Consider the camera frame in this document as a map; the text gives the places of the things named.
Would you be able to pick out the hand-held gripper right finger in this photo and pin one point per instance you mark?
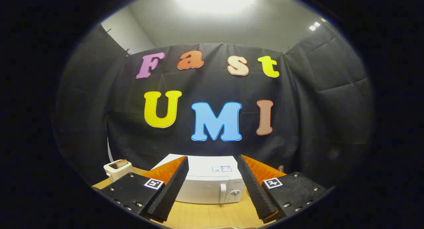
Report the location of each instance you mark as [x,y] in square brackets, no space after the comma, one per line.
[256,192]

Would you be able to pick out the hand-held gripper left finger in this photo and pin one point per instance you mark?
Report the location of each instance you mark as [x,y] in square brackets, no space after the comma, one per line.
[172,189]

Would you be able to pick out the white microwave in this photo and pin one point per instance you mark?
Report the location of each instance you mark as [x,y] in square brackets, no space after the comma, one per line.
[205,189]

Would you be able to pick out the clear plastic bottle red label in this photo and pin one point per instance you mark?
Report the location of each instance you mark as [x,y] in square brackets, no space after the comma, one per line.
[281,168]

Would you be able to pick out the cream toaster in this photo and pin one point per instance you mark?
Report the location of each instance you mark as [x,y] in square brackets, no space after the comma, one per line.
[121,172]

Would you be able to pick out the toast slice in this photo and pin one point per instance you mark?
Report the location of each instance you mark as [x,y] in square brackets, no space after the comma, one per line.
[121,163]

